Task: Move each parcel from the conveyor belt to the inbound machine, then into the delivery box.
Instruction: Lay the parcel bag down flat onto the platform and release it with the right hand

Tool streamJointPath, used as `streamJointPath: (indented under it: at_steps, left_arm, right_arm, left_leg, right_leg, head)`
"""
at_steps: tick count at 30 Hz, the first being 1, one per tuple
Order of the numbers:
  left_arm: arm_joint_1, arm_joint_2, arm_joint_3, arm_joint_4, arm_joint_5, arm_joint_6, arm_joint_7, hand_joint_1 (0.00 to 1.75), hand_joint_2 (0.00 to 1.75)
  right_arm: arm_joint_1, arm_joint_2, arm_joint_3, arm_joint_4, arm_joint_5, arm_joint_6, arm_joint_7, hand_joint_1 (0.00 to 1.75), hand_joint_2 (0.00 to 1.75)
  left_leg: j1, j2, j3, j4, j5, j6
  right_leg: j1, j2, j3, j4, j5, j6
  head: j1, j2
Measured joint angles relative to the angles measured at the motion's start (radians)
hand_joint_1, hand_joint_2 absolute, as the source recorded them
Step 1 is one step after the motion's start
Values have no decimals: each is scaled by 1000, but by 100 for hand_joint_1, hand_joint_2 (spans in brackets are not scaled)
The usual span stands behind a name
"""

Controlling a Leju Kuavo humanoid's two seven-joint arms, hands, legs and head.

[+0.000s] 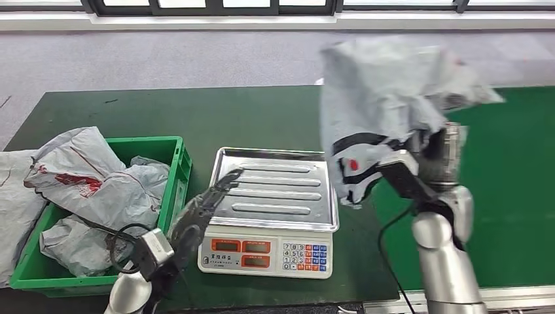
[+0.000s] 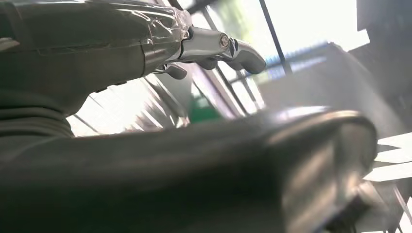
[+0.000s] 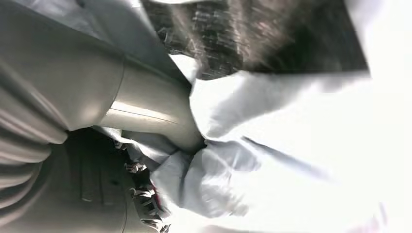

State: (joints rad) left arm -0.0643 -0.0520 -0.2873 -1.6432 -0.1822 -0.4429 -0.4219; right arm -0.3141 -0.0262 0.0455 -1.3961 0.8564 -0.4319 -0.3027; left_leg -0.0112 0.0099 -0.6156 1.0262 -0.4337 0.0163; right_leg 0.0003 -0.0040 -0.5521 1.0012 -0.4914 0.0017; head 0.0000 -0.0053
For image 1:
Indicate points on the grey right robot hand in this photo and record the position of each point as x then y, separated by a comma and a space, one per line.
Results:
440, 160

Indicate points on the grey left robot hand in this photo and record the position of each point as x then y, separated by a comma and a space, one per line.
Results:
190, 225

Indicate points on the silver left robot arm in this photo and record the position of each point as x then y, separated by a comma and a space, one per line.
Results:
128, 294

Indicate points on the green conveyor belt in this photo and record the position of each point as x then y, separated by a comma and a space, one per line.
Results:
511, 195

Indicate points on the plain grey parcel bag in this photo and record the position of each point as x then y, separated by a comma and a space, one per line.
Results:
17, 216

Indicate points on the white crate label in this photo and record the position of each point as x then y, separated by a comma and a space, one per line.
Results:
178, 199

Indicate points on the white electronic scale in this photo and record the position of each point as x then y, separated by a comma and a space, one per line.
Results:
273, 255

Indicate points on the steel scale tray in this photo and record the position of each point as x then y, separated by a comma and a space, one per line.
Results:
277, 190

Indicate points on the green plastic crate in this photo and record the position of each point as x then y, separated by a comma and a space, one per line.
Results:
147, 141

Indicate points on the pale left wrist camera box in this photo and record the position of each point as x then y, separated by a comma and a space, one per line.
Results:
156, 247

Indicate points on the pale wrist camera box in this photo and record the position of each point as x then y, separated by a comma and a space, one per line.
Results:
156, 247
396, 159

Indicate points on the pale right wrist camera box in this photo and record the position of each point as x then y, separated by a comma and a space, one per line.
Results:
396, 159

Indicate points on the black right camera mount bracket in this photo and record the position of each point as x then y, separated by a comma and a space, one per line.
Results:
403, 184

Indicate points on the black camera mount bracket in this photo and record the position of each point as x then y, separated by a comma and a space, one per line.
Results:
403, 184
138, 262

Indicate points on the black left camera mount bracket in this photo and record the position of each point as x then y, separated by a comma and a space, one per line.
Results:
138, 262

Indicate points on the aluminium conveyor frame rail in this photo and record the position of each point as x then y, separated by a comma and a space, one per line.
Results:
529, 86
390, 303

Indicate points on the black window frame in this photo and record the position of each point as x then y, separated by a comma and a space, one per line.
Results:
92, 6

